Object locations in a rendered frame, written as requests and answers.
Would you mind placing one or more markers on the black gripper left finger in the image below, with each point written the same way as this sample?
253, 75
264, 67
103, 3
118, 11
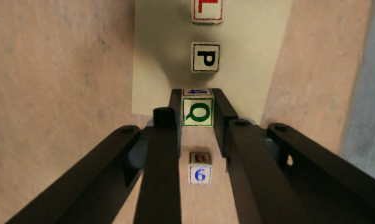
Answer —
95, 188

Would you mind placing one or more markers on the beige flat mat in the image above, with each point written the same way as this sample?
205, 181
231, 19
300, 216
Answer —
252, 35

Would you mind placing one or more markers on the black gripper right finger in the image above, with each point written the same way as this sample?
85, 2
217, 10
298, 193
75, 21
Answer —
330, 190

